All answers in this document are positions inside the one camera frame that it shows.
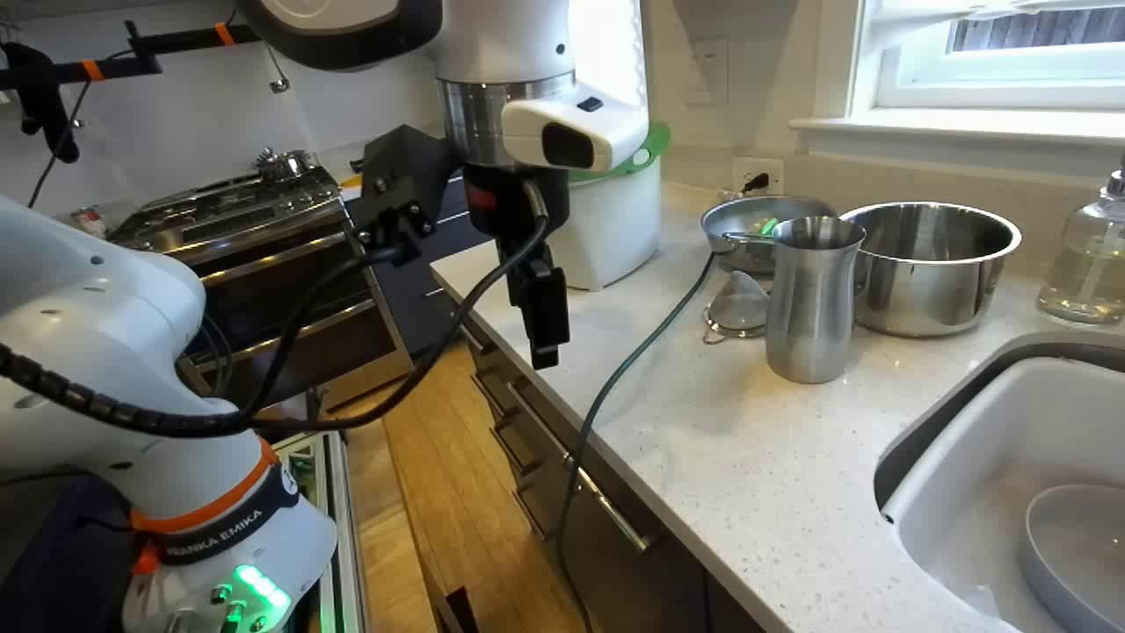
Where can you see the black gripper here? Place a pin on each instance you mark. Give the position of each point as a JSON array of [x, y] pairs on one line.
[[507, 200]]

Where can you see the white bin with green lid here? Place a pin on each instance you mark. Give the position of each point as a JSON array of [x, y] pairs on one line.
[[608, 223]]

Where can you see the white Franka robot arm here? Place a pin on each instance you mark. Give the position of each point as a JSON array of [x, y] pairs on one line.
[[94, 327]]

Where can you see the metal mesh strainer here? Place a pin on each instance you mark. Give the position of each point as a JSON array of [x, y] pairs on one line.
[[740, 306]]

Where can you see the small stainless steel bowl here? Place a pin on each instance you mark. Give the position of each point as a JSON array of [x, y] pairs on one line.
[[740, 231]]

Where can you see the yellow flat item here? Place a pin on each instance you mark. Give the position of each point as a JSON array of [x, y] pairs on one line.
[[348, 183]]

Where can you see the dark counter base cabinet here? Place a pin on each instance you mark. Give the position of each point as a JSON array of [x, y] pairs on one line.
[[608, 565]]

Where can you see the tall stainless steel pitcher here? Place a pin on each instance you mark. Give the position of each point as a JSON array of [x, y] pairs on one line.
[[810, 303]]

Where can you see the stainless steel oven range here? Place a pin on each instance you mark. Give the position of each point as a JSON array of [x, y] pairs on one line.
[[270, 235]]

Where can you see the metal kettle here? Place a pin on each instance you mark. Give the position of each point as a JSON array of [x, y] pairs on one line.
[[285, 162]]

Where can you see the large stainless steel bowl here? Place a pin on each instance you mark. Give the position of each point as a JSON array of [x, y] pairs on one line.
[[925, 283]]

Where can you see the small red white item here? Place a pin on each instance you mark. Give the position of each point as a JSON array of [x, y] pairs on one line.
[[90, 218]]

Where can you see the white plastic sink tub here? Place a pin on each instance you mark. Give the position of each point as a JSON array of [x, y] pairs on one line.
[[997, 469]]

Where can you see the white framed window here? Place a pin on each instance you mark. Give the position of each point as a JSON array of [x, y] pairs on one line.
[[997, 73]]

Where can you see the black robot stand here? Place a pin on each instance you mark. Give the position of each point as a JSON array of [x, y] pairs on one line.
[[57, 565]]

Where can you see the black bar with orange tape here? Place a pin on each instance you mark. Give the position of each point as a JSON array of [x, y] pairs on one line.
[[36, 94]]

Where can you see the clear glass soap bottle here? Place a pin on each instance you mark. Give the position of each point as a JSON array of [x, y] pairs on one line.
[[1090, 259]]

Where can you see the grey bowl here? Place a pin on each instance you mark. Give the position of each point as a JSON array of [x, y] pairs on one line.
[[1077, 549]]

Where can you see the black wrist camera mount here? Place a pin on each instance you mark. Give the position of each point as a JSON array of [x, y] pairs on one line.
[[406, 176]]

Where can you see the white wall outlet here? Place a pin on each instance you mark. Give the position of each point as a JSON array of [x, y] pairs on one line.
[[756, 181]]

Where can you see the metal frame rail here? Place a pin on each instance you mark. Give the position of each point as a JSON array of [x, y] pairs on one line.
[[342, 530]]

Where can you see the metal wall hook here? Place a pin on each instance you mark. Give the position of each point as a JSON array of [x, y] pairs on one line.
[[278, 73]]

